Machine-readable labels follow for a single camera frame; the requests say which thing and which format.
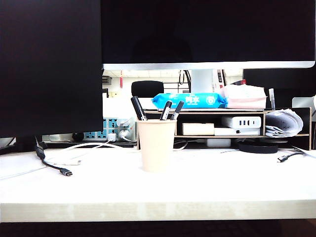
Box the black marker with white label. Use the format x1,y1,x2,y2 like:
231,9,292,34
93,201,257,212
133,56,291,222
159,100,173,121
170,100,185,121
130,96,148,121

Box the beige paper cup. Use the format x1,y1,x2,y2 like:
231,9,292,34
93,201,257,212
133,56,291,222
136,119,177,173

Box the black office chair headrest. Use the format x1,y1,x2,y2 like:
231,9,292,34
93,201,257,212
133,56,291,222
131,80,164,98

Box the large white power plug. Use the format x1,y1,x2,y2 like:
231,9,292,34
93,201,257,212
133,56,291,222
118,128,134,142

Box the blue wet wipes pack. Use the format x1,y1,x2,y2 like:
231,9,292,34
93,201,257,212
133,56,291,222
151,92,228,109

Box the cream rectangular box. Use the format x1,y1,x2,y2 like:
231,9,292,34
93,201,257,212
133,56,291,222
182,122,215,136

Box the blue white power strip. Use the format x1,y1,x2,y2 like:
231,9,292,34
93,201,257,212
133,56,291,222
83,117,137,142

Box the silver monitor stand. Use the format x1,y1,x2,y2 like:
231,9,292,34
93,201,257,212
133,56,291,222
191,69,214,94

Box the wooden desk shelf organizer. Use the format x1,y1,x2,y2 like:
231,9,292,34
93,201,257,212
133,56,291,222
136,107,312,151

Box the white power adapter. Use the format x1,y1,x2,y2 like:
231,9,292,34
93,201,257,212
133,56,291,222
206,138,232,148

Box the flat white box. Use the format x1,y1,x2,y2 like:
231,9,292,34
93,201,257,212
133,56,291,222
214,126,261,136

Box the white multi-port charger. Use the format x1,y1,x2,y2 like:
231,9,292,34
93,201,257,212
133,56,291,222
221,116,262,129

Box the pink tissue pack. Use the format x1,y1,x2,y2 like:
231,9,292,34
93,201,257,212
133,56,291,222
219,83,268,110

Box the silver bezel computer monitor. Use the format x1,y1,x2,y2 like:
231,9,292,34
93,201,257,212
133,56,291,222
100,0,316,71

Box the black round disc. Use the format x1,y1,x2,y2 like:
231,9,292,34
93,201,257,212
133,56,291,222
238,141,279,154

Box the clear capped pen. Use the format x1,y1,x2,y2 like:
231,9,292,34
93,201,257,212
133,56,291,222
268,88,276,110

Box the large black monitor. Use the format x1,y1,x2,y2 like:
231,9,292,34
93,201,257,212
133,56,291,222
0,0,104,138

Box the black background monitor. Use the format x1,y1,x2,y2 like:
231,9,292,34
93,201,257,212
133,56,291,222
242,68,316,109

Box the rolled printed papers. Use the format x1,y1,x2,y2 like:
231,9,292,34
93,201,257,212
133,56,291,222
265,109,304,138

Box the white paper sheet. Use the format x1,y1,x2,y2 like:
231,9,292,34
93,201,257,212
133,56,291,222
292,145,316,159

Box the white cable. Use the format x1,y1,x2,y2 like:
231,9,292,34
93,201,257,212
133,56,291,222
45,139,139,166

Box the black USB-C cable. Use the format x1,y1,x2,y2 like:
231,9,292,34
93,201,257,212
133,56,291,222
34,141,74,177

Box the thin black connector cable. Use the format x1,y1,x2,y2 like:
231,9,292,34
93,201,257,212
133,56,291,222
276,151,306,163

